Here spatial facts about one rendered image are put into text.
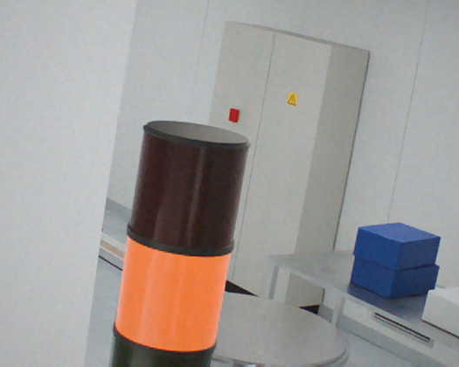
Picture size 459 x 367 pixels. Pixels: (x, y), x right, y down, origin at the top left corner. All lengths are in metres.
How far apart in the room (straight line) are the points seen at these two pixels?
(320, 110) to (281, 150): 0.48
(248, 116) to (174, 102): 1.55
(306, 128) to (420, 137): 0.84
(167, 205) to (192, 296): 0.04
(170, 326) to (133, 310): 0.02
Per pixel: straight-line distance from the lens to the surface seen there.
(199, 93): 9.01
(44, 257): 2.17
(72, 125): 2.12
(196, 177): 0.46
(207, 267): 0.47
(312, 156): 7.36
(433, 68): 7.19
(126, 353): 0.49
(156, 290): 0.47
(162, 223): 0.46
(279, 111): 7.62
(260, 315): 4.76
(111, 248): 5.41
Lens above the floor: 2.42
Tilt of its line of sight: 12 degrees down
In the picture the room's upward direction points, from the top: 10 degrees clockwise
